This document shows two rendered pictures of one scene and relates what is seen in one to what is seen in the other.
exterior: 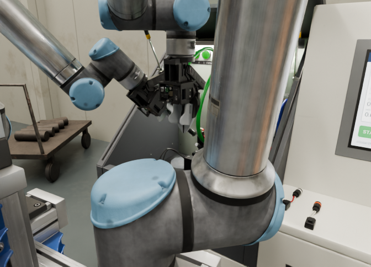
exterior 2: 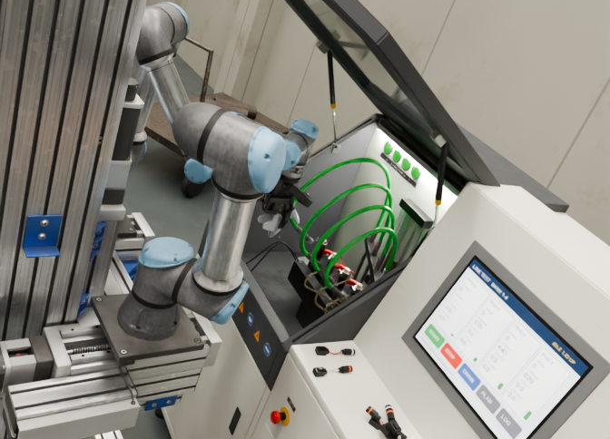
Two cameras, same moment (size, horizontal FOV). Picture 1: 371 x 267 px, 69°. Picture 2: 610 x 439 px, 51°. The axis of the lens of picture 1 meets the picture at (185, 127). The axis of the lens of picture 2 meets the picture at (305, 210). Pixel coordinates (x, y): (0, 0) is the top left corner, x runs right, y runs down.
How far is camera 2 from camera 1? 1.17 m
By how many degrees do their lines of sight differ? 20
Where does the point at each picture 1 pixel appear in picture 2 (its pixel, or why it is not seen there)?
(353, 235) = (340, 400)
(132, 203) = (155, 258)
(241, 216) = (202, 297)
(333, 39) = (460, 226)
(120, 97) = (350, 116)
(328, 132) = (408, 314)
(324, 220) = (336, 380)
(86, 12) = not seen: outside the picture
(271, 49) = (221, 228)
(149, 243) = (156, 283)
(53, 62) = not seen: hidden behind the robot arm
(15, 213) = (110, 231)
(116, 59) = not seen: hidden behind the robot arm
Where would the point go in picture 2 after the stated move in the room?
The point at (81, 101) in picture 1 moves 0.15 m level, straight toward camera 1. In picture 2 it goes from (190, 174) to (173, 196)
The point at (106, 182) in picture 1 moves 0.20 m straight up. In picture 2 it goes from (154, 243) to (174, 170)
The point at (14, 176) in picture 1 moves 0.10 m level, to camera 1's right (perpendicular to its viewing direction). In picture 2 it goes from (119, 212) to (149, 231)
